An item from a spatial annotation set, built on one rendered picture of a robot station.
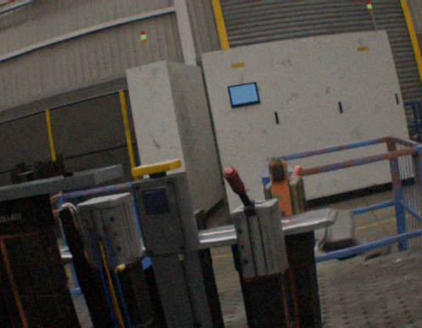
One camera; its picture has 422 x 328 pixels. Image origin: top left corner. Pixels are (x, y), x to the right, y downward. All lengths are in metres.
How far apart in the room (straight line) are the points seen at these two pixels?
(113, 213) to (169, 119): 8.13
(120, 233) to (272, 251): 0.25
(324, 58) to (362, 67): 0.51
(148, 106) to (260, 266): 8.25
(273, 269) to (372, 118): 8.20
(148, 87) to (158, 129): 0.51
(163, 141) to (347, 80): 2.31
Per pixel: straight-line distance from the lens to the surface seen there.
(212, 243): 1.44
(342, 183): 9.47
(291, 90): 9.41
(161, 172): 1.17
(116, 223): 1.36
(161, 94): 9.48
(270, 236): 1.30
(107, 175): 1.21
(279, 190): 1.63
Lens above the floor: 1.21
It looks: 3 degrees down
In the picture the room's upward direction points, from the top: 11 degrees counter-clockwise
